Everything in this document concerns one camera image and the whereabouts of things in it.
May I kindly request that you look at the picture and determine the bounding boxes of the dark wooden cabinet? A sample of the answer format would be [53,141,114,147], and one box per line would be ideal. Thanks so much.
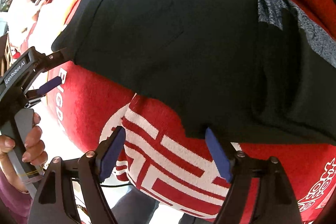
[0,34,14,77]

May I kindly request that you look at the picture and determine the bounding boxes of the black pants with grey waistband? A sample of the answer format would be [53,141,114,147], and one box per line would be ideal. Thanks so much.
[52,0,335,145]

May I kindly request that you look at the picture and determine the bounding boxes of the person's left hand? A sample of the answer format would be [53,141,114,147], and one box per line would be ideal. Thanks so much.
[1,109,45,198]

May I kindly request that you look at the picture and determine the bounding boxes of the red blanket with white print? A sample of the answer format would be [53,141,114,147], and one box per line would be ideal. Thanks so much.
[7,0,336,224]

